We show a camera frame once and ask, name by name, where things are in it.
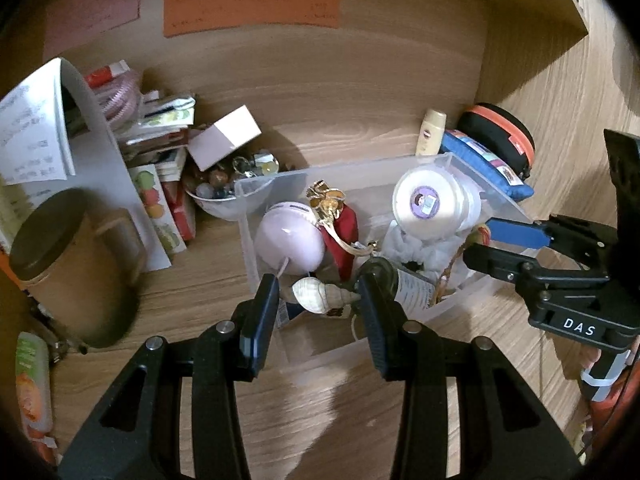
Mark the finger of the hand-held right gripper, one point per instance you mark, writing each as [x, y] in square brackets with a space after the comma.
[515, 232]
[500, 260]

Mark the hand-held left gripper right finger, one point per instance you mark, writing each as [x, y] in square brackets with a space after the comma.
[376, 332]

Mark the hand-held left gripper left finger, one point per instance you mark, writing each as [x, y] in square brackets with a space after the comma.
[260, 322]

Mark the beige seashell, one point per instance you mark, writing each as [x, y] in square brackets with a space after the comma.
[315, 296]

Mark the round pale pink gadget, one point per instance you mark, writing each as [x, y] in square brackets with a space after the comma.
[287, 240]

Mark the white round tape roll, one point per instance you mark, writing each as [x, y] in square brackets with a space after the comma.
[425, 200]

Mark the clear plastic bin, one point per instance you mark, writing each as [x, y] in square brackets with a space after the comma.
[360, 175]

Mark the small bottle dark cap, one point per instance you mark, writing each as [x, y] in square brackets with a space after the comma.
[380, 275]

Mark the blue patchwork pouch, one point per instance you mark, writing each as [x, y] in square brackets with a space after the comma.
[505, 175]

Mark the white mesh cloth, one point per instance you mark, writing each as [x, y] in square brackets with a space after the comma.
[410, 250]

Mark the red cloth pouch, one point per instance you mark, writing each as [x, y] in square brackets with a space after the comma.
[346, 240]

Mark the black case orange zip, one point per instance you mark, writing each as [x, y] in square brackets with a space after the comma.
[495, 127]

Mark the glass bowl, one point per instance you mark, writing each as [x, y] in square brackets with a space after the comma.
[220, 207]

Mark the yellow lotion bottle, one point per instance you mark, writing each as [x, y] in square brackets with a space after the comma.
[431, 132]

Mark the red cloth gold ornament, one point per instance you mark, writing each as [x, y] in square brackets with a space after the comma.
[327, 205]

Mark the red box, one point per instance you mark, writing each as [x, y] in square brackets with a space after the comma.
[182, 210]

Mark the heap of marbles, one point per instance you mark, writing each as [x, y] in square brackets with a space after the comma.
[225, 175]

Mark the fruit print carton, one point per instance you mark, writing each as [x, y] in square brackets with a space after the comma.
[155, 210]

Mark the tan mug with dark lid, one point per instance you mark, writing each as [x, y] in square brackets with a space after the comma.
[75, 280]

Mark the white small box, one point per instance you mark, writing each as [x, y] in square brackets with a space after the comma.
[225, 135]

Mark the stack of books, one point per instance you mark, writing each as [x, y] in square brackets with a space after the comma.
[160, 135]

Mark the green orange snack packet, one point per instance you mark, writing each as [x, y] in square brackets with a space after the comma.
[32, 390]

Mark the folded white paper sheet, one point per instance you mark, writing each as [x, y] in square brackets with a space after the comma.
[95, 130]

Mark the orange sticky note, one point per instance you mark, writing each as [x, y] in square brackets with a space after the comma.
[250, 7]

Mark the pink sticky note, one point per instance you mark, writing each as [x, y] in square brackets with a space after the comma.
[90, 10]

